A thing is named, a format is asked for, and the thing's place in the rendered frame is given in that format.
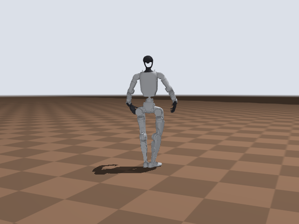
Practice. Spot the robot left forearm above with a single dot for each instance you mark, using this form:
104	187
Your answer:
129	97

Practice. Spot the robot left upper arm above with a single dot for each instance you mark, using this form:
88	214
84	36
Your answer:
133	83

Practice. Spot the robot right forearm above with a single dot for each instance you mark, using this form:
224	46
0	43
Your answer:
172	96

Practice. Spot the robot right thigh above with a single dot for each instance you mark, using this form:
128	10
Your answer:
159	121

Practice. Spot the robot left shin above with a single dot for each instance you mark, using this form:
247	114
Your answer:
143	148

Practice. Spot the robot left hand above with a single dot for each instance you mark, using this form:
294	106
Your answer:
132	108

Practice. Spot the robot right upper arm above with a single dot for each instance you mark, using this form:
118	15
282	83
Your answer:
164	81

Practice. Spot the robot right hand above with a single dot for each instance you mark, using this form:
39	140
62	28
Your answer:
174	107

